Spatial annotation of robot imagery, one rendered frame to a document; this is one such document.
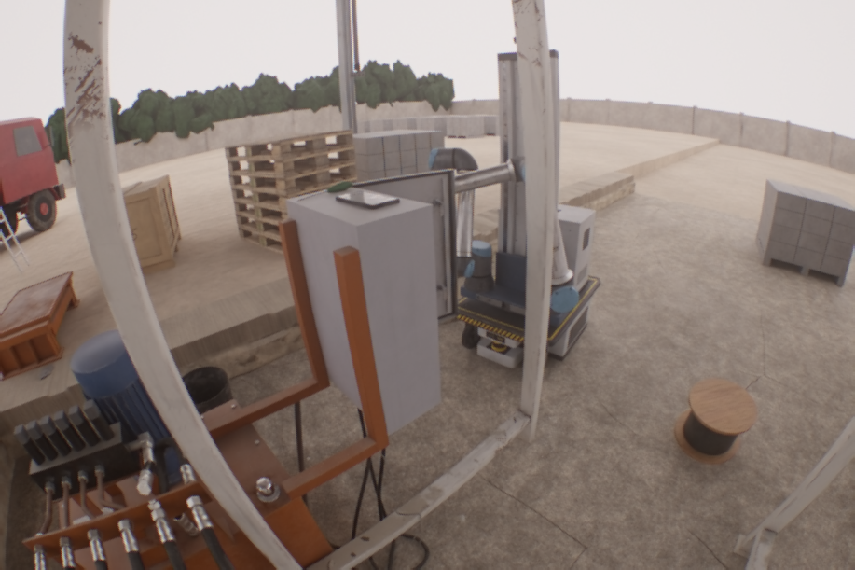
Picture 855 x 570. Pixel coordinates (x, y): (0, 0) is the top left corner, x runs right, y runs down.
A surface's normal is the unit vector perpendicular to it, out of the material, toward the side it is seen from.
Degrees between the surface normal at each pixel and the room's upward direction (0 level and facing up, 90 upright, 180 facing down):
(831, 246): 90
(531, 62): 99
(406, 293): 90
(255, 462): 0
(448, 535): 0
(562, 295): 95
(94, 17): 93
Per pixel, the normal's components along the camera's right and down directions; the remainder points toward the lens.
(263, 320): 0.65, 0.23
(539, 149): -0.73, 0.42
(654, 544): -0.05, -0.93
